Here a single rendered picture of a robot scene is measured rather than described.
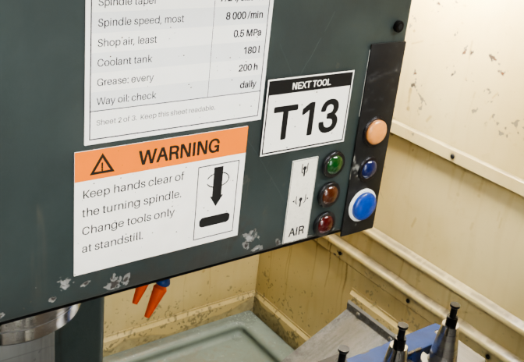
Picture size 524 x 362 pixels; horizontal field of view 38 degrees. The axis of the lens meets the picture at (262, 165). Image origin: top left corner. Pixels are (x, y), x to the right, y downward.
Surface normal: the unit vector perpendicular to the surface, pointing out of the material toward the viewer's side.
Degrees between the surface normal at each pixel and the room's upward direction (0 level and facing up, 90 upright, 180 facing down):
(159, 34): 90
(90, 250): 90
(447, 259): 90
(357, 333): 24
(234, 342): 0
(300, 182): 90
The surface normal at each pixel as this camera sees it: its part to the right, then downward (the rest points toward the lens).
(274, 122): 0.59, 0.37
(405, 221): -0.81, 0.15
